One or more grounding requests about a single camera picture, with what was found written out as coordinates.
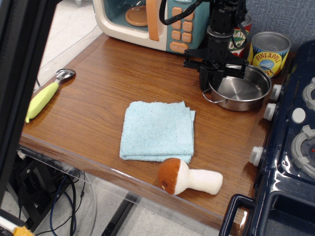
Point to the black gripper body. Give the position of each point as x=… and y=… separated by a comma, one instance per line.
x=216, y=56

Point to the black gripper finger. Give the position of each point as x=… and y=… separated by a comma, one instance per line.
x=204, y=76
x=216, y=78

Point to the stainless steel pot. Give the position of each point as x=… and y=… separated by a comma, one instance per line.
x=242, y=94

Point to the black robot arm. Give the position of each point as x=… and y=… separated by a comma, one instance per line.
x=225, y=14

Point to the yellow object at corner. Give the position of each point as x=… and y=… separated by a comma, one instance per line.
x=22, y=231

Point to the tomato sauce can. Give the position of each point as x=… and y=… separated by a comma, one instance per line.
x=238, y=41

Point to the pineapple slices can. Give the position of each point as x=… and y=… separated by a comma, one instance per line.
x=268, y=52

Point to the light blue folded cloth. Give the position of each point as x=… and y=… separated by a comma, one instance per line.
x=157, y=131

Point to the toy microwave oven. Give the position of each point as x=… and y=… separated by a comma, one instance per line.
x=137, y=22

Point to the plush mushroom toy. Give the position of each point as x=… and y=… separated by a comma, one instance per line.
x=175, y=177

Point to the dark blue toy stove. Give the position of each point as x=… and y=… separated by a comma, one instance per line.
x=284, y=199

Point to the black table leg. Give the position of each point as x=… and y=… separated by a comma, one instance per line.
x=119, y=217

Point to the green handled ice cream scoop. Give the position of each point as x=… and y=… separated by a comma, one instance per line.
x=38, y=103

